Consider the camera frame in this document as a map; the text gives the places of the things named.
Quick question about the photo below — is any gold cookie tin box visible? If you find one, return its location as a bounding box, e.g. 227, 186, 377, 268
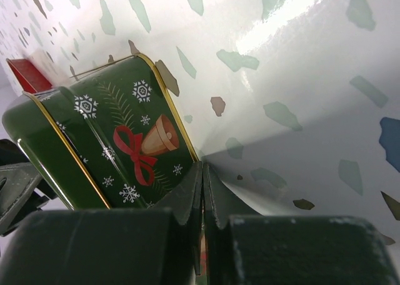
38, 53, 197, 208

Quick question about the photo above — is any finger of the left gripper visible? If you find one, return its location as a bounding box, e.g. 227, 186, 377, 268
1, 139, 57, 237

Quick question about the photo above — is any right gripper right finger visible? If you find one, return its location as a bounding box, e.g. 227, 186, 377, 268
202, 164, 399, 284

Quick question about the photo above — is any red serving tray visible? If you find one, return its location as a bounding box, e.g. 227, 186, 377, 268
6, 59, 53, 94

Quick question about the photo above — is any gold tin lid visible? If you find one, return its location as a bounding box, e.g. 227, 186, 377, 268
2, 92, 111, 209

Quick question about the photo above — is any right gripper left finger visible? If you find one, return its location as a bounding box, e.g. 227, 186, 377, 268
1, 162, 203, 284

